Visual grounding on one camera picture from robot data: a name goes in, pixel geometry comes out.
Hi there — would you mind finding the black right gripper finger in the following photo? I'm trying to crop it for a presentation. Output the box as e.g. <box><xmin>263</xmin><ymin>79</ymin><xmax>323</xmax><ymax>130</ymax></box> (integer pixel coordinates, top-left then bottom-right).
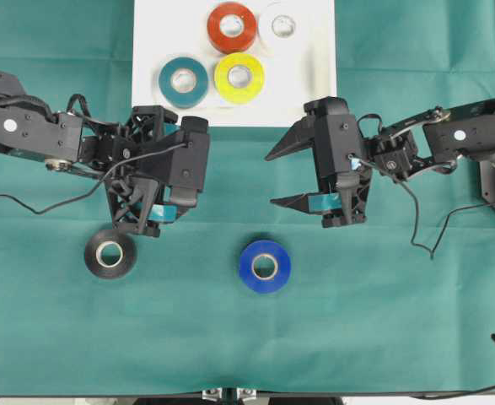
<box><xmin>265</xmin><ymin>116</ymin><xmax>315</xmax><ymax>160</ymax></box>
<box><xmin>270</xmin><ymin>192</ymin><xmax>341</xmax><ymax>213</ymax></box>

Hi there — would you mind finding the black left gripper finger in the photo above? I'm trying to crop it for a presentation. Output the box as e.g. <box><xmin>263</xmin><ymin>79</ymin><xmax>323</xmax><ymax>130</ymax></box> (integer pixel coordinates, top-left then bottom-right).
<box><xmin>148</xmin><ymin>204</ymin><xmax>177</xmax><ymax>223</ymax></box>
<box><xmin>164</xmin><ymin>123</ymin><xmax>180</xmax><ymax>135</ymax></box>

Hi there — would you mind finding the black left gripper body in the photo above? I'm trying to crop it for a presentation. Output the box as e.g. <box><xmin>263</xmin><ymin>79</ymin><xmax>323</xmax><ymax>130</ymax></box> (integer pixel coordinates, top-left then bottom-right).
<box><xmin>105</xmin><ymin>105</ymin><xmax>178</xmax><ymax>237</ymax></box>

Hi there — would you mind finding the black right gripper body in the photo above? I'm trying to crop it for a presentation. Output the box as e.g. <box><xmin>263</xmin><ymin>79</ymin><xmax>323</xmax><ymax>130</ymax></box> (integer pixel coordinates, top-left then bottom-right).
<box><xmin>304</xmin><ymin>97</ymin><xmax>372</xmax><ymax>228</ymax></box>

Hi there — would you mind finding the green tape roll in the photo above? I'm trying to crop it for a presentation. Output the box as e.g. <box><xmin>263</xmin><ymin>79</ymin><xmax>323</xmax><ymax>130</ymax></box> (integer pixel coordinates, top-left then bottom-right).
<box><xmin>158</xmin><ymin>57</ymin><xmax>209</xmax><ymax>109</ymax></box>

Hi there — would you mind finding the yellow tape roll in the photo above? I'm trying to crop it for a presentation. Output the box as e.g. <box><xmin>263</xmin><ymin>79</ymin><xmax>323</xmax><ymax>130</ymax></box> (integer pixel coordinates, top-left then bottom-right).
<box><xmin>214</xmin><ymin>52</ymin><xmax>265</xmax><ymax>105</ymax></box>

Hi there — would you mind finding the red tape roll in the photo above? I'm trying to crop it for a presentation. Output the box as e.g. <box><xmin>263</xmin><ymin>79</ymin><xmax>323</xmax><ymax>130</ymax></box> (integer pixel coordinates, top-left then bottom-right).
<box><xmin>207</xmin><ymin>2</ymin><xmax>257</xmax><ymax>54</ymax></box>

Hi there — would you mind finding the white tape roll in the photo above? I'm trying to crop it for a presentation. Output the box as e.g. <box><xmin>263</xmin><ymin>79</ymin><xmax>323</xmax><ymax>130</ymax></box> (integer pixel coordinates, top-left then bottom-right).
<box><xmin>258</xmin><ymin>1</ymin><xmax>309</xmax><ymax>55</ymax></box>

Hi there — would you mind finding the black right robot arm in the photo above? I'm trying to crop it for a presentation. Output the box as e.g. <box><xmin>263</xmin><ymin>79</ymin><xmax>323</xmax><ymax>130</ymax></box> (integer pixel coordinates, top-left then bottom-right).
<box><xmin>266</xmin><ymin>97</ymin><xmax>495</xmax><ymax>228</ymax></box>

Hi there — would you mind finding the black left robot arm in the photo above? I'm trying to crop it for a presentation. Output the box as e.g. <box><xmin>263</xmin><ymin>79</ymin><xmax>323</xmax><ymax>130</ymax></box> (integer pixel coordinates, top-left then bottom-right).
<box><xmin>0</xmin><ymin>71</ymin><xmax>191</xmax><ymax>237</ymax></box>

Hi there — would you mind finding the white plastic case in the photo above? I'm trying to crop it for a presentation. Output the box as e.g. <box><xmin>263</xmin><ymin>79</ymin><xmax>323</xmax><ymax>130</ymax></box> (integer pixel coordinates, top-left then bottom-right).
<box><xmin>132</xmin><ymin>1</ymin><xmax>336</xmax><ymax>127</ymax></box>

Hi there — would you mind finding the black tape roll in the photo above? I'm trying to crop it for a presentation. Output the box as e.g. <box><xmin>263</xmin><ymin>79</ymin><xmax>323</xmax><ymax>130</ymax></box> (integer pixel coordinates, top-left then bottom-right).
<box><xmin>84</xmin><ymin>229</ymin><xmax>137</xmax><ymax>279</ymax></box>

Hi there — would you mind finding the blue tape roll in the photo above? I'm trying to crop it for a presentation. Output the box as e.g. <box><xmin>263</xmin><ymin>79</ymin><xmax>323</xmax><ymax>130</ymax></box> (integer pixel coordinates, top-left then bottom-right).
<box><xmin>239</xmin><ymin>240</ymin><xmax>292</xmax><ymax>294</ymax></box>

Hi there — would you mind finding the green table cloth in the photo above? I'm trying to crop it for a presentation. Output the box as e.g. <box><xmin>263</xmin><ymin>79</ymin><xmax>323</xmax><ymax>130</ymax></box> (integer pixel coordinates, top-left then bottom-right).
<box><xmin>0</xmin><ymin>1</ymin><xmax>495</xmax><ymax>396</ymax></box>

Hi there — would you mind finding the black right camera cable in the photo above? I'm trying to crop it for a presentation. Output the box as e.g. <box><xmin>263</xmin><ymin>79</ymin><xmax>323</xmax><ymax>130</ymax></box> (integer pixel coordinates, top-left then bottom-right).
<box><xmin>347</xmin><ymin>154</ymin><xmax>495</xmax><ymax>261</ymax></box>

